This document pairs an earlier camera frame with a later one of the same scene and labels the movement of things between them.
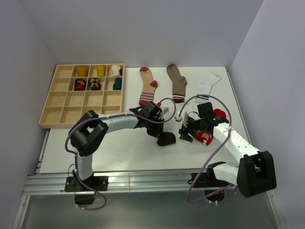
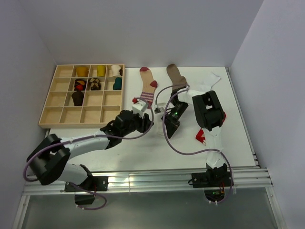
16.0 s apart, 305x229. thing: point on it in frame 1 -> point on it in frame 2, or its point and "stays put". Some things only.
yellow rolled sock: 101,70 stays put
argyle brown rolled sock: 95,84 stays put
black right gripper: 185,130 -> 171,127
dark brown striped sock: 168,138 -> 77,96
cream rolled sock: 116,69 stays put
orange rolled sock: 82,71 stays put
